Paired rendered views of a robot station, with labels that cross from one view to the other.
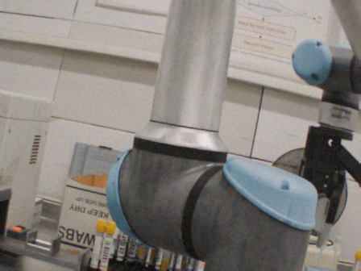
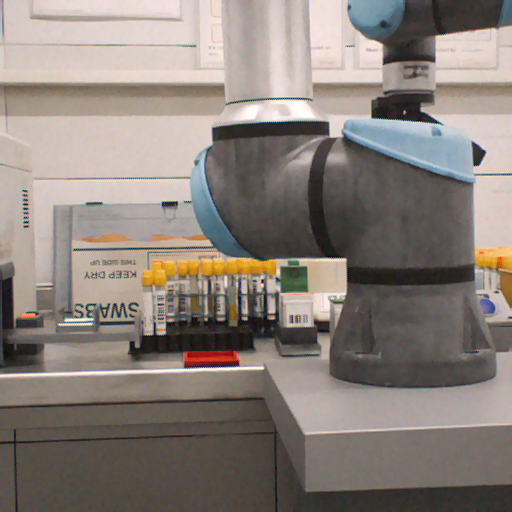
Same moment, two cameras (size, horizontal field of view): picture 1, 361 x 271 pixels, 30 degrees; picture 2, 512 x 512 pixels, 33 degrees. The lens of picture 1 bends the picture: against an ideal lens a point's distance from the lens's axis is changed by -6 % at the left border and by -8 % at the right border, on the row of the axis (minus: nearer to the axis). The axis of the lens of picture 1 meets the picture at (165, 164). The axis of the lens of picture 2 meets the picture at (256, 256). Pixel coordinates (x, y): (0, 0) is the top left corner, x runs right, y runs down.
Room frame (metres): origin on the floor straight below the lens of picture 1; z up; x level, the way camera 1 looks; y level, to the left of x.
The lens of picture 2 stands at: (0.05, 0.16, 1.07)
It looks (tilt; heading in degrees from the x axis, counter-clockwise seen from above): 3 degrees down; 349
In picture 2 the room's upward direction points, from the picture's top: 1 degrees counter-clockwise
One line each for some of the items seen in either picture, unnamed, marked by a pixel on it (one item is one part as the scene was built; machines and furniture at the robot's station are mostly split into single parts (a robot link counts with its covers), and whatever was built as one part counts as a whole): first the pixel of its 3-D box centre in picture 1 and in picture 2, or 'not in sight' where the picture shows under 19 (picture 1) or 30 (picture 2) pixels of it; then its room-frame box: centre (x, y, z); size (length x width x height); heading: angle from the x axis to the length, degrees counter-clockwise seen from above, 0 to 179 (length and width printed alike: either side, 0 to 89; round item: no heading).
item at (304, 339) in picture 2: not in sight; (296, 337); (1.18, -0.11, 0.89); 0.09 x 0.05 x 0.04; 173
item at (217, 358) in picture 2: not in sight; (211, 358); (1.13, 0.02, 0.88); 0.07 x 0.07 x 0.01; 84
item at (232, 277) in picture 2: (163, 264); (232, 308); (1.25, -0.03, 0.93); 0.01 x 0.01 x 0.10; 85
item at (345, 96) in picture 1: (343, 77); (408, 25); (1.21, -0.28, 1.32); 0.09 x 0.08 x 0.11; 141
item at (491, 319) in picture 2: not in sight; (473, 321); (1.11, -0.33, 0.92); 0.13 x 0.07 x 0.08; 174
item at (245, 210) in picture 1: (259, 222); (400, 191); (0.80, -0.12, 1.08); 0.13 x 0.12 x 0.14; 51
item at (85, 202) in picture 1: (126, 218); (150, 278); (1.56, 0.06, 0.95); 0.29 x 0.25 x 0.15; 174
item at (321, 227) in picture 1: (316, 222); not in sight; (1.20, -0.28, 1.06); 0.06 x 0.03 x 0.09; 86
